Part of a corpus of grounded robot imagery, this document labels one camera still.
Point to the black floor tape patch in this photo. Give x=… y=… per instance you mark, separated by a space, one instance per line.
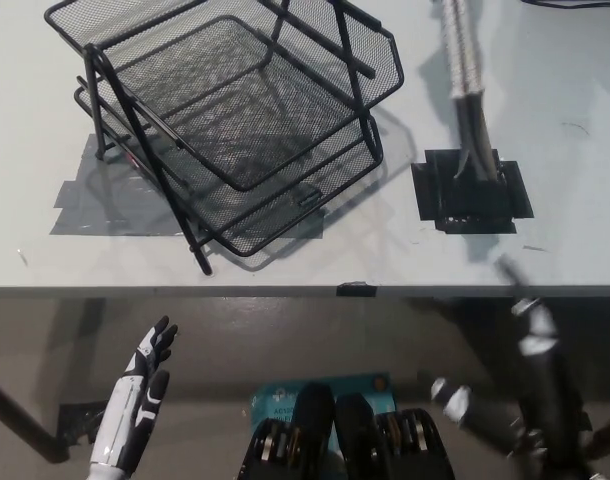
x=77 y=425

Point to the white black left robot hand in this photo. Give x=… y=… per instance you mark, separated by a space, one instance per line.
x=130 y=400

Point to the teal router box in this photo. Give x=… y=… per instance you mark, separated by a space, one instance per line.
x=280 y=400

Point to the black mesh two-tier file tray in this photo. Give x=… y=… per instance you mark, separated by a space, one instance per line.
x=245 y=125

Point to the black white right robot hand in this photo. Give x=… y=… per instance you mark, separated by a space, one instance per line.
x=547 y=380

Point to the black slanted desk leg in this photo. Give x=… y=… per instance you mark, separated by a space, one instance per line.
x=607 y=437
x=25 y=420

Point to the black robot body left block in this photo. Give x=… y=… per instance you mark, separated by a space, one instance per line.
x=305 y=435

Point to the grey duct tape patch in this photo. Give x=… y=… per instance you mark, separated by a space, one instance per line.
x=85 y=210

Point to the small black tape strip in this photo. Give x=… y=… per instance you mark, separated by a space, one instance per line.
x=356 y=290

